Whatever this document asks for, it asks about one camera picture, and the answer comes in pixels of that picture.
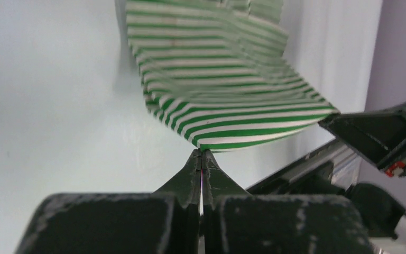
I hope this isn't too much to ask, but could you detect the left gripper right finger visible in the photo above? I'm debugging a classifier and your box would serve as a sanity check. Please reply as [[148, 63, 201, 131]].
[[201, 150, 374, 253]]

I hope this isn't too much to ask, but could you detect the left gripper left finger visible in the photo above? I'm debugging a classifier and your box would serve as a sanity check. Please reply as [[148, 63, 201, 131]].
[[16, 149, 202, 253]]

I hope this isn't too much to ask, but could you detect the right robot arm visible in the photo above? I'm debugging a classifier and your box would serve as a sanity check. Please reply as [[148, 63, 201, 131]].
[[282, 102, 406, 244]]

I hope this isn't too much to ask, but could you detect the green white striped garment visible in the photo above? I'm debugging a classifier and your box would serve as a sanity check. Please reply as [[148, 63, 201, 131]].
[[125, 1, 338, 152]]

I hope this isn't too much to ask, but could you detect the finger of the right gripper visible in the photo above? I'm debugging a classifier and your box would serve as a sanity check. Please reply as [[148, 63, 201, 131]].
[[319, 102, 406, 177]]

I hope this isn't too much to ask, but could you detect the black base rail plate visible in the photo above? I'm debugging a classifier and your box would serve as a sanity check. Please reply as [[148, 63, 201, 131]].
[[247, 139, 362, 195]]

